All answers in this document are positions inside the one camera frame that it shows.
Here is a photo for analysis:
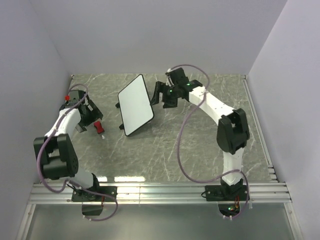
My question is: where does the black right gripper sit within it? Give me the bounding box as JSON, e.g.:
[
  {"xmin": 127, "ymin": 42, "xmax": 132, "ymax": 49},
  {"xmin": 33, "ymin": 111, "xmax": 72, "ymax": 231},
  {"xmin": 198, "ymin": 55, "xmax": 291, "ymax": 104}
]
[{"xmin": 149, "ymin": 81, "xmax": 179, "ymax": 109}]

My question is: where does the red and black eraser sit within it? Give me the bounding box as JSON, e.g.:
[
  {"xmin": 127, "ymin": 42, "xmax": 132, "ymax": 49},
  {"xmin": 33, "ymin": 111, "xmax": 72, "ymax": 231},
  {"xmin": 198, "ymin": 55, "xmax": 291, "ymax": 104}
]
[{"xmin": 93, "ymin": 121, "xmax": 105, "ymax": 134}]

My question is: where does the small black-framed whiteboard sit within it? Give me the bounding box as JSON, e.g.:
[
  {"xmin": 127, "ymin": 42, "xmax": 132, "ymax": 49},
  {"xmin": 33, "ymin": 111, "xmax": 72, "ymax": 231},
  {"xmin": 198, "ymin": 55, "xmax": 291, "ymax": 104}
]
[{"xmin": 116, "ymin": 74, "xmax": 155, "ymax": 137}]

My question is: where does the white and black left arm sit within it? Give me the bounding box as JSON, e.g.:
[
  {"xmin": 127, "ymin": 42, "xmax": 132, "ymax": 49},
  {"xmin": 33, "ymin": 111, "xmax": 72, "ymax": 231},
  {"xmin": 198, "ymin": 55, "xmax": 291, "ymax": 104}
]
[{"xmin": 33, "ymin": 89, "xmax": 103, "ymax": 201}]

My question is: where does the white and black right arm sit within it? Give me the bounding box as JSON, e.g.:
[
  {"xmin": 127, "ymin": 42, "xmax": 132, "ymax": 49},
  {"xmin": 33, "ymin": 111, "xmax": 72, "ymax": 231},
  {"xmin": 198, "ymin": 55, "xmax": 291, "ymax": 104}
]
[{"xmin": 150, "ymin": 65, "xmax": 250, "ymax": 200}]

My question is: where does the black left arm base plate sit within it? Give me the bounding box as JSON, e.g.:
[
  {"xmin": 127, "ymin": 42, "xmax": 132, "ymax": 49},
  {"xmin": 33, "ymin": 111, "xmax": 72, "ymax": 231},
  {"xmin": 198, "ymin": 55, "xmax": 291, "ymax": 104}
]
[{"xmin": 71, "ymin": 185, "xmax": 118, "ymax": 202}]

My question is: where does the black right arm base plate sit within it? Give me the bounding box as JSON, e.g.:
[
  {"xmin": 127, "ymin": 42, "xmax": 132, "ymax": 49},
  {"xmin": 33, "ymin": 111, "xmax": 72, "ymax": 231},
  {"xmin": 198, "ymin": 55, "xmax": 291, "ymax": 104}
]
[{"xmin": 201, "ymin": 185, "xmax": 248, "ymax": 202}]

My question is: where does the aluminium right side rail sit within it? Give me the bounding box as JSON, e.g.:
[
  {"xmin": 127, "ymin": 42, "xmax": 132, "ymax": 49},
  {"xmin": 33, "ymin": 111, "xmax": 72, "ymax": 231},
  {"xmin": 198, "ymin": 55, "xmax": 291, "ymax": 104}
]
[{"xmin": 241, "ymin": 75, "xmax": 279, "ymax": 183}]

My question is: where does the aluminium rail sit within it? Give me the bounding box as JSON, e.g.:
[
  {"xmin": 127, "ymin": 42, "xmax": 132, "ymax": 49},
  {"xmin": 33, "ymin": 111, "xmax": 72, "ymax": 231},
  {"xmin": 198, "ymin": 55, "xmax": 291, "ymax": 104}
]
[
  {"xmin": 241, "ymin": 75, "xmax": 279, "ymax": 183},
  {"xmin": 27, "ymin": 182, "xmax": 292, "ymax": 205}
]

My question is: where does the aluminium front rail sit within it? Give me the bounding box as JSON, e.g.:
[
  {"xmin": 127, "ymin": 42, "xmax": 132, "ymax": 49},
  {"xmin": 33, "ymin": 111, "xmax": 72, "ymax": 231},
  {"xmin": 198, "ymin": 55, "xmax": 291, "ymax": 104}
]
[{"xmin": 27, "ymin": 182, "xmax": 292, "ymax": 205}]

